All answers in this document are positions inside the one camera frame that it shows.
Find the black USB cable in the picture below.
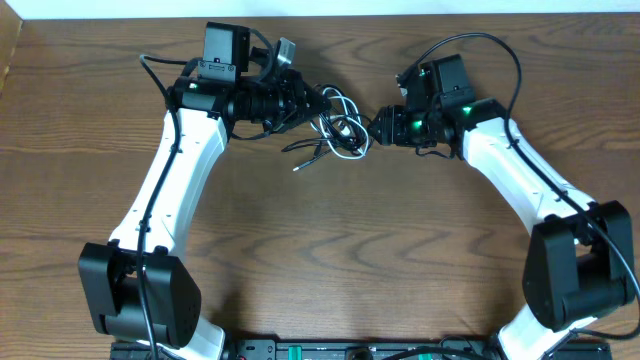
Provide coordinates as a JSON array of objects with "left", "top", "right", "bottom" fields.
[{"left": 280, "top": 83, "right": 374, "bottom": 173}]

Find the white cable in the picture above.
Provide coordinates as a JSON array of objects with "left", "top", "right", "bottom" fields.
[{"left": 317, "top": 86, "right": 372, "bottom": 161}]

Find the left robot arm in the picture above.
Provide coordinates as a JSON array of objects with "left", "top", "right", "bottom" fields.
[{"left": 78, "top": 22, "right": 330, "bottom": 359}]

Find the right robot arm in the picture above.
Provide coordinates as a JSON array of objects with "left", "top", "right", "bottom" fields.
[{"left": 368, "top": 55, "right": 637, "bottom": 359}]

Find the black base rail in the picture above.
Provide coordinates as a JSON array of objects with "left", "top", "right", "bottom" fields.
[{"left": 109, "top": 338, "right": 614, "bottom": 360}]

